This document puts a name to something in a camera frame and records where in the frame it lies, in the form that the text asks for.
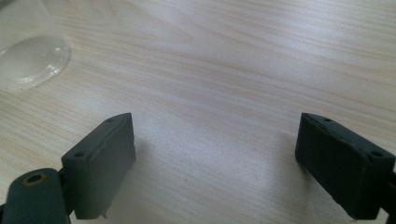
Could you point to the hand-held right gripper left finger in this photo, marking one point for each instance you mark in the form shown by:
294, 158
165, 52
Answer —
99, 168

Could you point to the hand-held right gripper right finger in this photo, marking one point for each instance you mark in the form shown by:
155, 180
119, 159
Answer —
342, 168

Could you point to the clear plastic cup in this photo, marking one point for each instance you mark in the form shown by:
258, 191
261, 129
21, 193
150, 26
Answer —
29, 59

